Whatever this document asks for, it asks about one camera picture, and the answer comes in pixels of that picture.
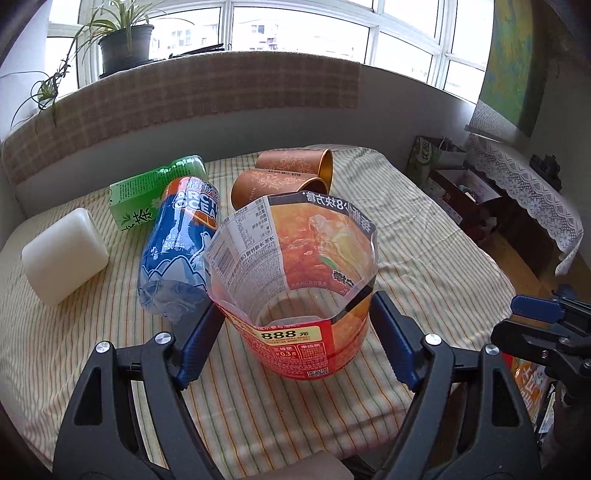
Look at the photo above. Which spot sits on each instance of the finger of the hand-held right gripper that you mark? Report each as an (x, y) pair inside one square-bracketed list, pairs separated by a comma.
[(526, 339), (535, 308)]

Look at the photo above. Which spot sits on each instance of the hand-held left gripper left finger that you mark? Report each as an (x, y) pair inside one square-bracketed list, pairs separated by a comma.
[(199, 344)]

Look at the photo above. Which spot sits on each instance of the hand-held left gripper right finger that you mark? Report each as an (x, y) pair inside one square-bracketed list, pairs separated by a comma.
[(398, 344)]

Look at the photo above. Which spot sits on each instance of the copper patterned cup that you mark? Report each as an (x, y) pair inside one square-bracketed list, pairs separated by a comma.
[(263, 184), (286, 161)]

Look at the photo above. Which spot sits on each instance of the orange snack packet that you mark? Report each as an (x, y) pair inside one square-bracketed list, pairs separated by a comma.
[(528, 385)]

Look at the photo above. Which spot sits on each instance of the blue label plastic bottle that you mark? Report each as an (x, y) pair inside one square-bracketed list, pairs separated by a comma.
[(175, 249)]

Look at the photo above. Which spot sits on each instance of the white lace tablecloth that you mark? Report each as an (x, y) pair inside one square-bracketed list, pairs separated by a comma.
[(526, 184)]

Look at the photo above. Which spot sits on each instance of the dark object on lace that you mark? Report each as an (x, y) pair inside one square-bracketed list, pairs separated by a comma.
[(545, 170)]

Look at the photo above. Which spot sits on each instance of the open cardboard box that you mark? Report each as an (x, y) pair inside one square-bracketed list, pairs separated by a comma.
[(455, 189)]

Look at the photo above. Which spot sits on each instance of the green tea bottle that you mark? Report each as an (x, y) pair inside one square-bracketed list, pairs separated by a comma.
[(138, 198)]

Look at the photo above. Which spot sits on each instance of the white translucent plastic container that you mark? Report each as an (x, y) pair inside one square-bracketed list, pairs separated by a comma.
[(64, 256)]

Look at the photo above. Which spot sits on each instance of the green paper bag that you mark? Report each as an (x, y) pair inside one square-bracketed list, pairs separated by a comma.
[(422, 157)]

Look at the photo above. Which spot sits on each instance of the checkered brown cloth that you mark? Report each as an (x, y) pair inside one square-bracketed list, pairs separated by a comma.
[(184, 101)]

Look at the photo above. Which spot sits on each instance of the trailing spider plant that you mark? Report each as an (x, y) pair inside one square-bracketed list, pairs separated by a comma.
[(46, 90)]

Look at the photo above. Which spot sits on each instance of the potted plant in black pot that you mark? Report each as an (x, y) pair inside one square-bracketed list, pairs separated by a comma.
[(125, 50)]

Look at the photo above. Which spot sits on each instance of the green wall hanging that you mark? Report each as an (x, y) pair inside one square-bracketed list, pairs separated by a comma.
[(512, 60)]

